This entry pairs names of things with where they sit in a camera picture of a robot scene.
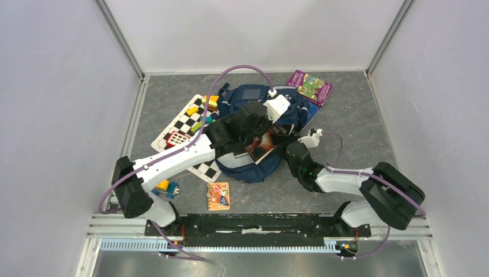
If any sunset cover paperback book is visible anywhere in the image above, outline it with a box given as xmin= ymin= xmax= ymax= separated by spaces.
xmin=244 ymin=123 xmax=296 ymax=164

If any navy blue student backpack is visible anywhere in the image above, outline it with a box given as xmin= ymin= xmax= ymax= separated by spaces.
xmin=215 ymin=83 xmax=310 ymax=183

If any purple green paperback book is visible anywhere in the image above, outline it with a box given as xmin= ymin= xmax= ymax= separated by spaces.
xmin=287 ymin=70 xmax=334 ymax=107

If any blue Animal Farm book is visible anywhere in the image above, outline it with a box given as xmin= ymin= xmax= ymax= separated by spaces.
xmin=307 ymin=102 xmax=321 ymax=122

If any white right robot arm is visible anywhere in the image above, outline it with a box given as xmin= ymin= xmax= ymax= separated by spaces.
xmin=280 ymin=141 xmax=426 ymax=235

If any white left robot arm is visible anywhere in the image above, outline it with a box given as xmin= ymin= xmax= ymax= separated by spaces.
xmin=112 ymin=102 xmax=273 ymax=235

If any teal toy block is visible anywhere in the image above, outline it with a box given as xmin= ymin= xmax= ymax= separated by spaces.
xmin=199 ymin=117 xmax=213 ymax=124

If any orange yellow wedge block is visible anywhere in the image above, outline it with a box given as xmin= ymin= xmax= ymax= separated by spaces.
xmin=202 ymin=95 xmax=219 ymax=111

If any yellow toy block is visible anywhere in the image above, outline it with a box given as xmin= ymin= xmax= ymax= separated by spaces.
xmin=186 ymin=106 xmax=199 ymax=117

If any black white chessboard mat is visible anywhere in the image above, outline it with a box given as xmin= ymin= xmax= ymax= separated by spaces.
xmin=151 ymin=94 xmax=221 ymax=183

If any red window toy block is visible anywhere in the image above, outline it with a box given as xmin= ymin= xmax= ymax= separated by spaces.
xmin=165 ymin=131 xmax=191 ymax=147

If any orange spiral notebook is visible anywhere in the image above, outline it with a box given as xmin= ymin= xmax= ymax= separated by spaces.
xmin=207 ymin=182 xmax=231 ymax=211

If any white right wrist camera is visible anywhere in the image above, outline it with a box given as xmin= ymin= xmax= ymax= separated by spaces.
xmin=298 ymin=128 xmax=323 ymax=149

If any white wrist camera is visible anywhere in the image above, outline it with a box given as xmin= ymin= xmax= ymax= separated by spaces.
xmin=298 ymin=128 xmax=323 ymax=149
xmin=264 ymin=88 xmax=290 ymax=123

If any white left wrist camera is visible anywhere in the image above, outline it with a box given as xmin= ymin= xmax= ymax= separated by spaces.
xmin=264 ymin=88 xmax=290 ymax=123

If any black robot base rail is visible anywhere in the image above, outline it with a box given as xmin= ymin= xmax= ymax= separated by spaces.
xmin=162 ymin=213 xmax=371 ymax=247

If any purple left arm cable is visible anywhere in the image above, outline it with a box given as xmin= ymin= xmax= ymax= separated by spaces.
xmin=97 ymin=65 xmax=278 ymax=261

